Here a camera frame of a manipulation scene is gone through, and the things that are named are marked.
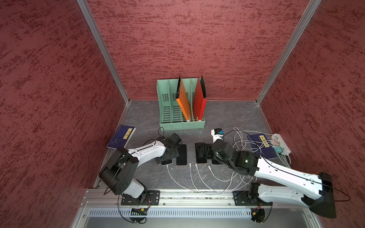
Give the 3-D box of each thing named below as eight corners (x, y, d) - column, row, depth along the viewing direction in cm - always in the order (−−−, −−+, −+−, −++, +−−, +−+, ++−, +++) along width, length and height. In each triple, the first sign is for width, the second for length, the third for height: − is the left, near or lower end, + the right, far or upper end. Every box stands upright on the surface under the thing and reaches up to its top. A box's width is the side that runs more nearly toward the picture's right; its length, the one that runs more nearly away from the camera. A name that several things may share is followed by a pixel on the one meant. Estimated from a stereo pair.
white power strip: (282, 155, 92) (285, 153, 90) (270, 136, 102) (272, 134, 99) (288, 154, 93) (291, 152, 90) (276, 135, 102) (278, 133, 100)
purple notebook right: (254, 159, 90) (256, 157, 87) (247, 136, 101) (249, 133, 98) (277, 159, 90) (280, 157, 87) (267, 136, 101) (269, 133, 98)
